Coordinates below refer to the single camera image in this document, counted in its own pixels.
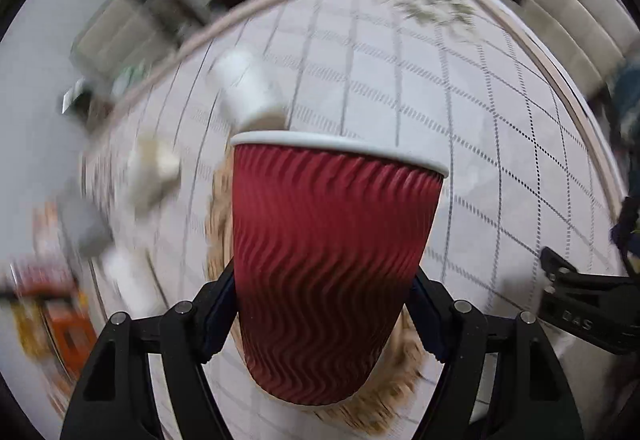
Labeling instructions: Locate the red ribbed paper cup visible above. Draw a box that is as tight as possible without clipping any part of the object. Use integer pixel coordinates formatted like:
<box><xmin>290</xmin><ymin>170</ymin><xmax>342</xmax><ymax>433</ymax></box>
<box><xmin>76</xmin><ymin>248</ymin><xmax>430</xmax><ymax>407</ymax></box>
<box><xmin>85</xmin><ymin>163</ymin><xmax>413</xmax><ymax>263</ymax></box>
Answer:
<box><xmin>231</xmin><ymin>130</ymin><xmax>448</xmax><ymax>406</ymax></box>

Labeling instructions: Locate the white paper cup front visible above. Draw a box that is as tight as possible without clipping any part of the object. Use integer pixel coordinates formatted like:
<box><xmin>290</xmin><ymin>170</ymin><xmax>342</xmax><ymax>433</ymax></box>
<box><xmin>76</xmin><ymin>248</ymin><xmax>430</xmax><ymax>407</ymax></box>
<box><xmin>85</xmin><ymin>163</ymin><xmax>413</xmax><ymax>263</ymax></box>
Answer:
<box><xmin>102</xmin><ymin>246</ymin><xmax>167</xmax><ymax>319</ymax></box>

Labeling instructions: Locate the white paper cup middle lying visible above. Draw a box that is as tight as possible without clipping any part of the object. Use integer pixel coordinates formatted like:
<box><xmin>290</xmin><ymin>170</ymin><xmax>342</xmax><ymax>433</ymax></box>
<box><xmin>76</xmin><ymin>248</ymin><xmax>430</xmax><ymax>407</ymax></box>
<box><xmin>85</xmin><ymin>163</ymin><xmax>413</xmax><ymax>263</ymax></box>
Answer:
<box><xmin>124</xmin><ymin>136</ymin><xmax>181</xmax><ymax>217</ymax></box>

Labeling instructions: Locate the white paper cup right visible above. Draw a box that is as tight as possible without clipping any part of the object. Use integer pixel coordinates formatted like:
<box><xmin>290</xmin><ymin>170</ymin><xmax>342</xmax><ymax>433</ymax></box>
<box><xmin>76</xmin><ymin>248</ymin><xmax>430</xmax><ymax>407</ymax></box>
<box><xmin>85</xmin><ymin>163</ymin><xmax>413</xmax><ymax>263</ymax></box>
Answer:
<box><xmin>206</xmin><ymin>47</ymin><xmax>286</xmax><ymax>134</ymax></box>

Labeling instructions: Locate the grey mug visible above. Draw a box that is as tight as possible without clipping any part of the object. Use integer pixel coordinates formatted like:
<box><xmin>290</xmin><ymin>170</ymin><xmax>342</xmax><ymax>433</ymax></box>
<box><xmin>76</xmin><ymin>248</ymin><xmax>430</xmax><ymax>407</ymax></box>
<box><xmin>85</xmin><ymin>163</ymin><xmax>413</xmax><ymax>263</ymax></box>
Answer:
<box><xmin>56</xmin><ymin>191</ymin><xmax>113</xmax><ymax>259</ymax></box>

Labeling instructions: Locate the cream padded chair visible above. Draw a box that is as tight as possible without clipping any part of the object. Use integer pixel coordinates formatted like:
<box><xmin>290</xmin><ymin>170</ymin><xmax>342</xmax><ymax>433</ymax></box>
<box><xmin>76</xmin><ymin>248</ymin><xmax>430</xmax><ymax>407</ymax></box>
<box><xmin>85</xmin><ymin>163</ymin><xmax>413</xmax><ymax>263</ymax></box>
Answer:
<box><xmin>521</xmin><ymin>0</ymin><xmax>639</xmax><ymax>99</ymax></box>

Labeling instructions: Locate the patterned white tablecloth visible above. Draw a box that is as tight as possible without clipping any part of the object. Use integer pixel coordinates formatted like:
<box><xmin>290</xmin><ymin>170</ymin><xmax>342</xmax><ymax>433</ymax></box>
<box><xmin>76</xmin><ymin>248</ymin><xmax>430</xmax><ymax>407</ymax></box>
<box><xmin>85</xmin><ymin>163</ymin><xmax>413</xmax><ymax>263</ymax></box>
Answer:
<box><xmin>79</xmin><ymin>0</ymin><xmax>626</xmax><ymax>440</ymax></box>

